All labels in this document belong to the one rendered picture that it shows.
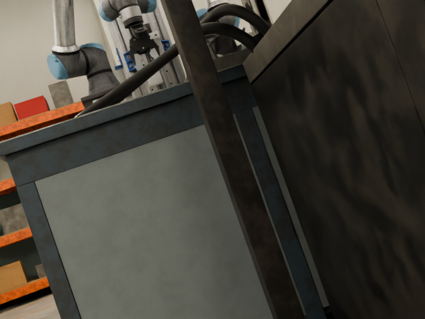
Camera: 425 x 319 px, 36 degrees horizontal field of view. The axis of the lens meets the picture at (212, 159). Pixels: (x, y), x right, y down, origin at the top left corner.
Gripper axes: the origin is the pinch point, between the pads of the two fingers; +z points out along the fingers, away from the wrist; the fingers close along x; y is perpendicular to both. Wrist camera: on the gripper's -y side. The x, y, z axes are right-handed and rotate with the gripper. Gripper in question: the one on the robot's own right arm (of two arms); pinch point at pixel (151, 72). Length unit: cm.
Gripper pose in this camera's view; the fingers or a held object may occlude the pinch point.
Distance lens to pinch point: 233.2
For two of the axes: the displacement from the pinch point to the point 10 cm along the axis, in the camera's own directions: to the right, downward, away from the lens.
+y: -1.4, 0.9, 9.9
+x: -9.3, 3.2, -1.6
